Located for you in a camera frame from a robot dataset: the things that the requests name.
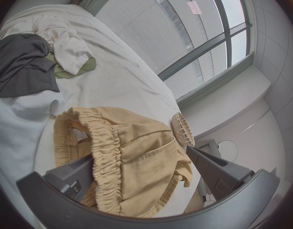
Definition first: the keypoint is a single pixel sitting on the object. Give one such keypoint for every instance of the black garment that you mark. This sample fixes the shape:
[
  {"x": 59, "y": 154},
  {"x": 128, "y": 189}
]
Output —
[{"x": 20, "y": 61}]

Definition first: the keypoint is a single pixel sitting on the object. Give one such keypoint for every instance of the pale blue garment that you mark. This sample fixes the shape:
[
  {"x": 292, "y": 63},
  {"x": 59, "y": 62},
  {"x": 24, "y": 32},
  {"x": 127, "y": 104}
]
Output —
[{"x": 15, "y": 118}]

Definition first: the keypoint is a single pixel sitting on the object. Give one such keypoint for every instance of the window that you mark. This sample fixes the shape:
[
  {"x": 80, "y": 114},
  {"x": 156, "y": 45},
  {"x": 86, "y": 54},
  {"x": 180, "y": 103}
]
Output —
[{"x": 160, "y": 32}]

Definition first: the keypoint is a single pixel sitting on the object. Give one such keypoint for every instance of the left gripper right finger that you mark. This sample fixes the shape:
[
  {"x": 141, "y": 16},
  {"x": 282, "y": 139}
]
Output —
[{"x": 215, "y": 173}]

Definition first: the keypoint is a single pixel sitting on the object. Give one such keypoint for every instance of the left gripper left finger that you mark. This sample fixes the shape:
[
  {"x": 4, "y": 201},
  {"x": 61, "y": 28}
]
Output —
[{"x": 72, "y": 175}]

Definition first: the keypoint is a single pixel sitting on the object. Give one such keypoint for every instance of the white garment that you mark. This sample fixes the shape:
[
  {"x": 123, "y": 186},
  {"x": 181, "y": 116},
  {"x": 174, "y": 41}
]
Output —
[{"x": 65, "y": 49}]

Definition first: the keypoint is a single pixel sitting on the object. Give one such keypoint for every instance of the bed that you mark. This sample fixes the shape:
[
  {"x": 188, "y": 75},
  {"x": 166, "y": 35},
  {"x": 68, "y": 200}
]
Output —
[{"x": 117, "y": 80}]

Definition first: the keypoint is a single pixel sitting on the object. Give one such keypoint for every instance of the tan shorts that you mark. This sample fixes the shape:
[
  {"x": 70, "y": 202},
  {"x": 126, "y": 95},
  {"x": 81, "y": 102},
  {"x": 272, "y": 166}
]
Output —
[{"x": 141, "y": 166}]

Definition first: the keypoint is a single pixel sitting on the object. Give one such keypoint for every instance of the round woven basket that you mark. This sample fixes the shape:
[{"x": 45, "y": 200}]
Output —
[{"x": 182, "y": 130}]

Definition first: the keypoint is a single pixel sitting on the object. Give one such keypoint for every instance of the olive green garment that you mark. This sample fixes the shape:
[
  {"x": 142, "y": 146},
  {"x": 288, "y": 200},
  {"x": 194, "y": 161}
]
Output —
[{"x": 88, "y": 65}]

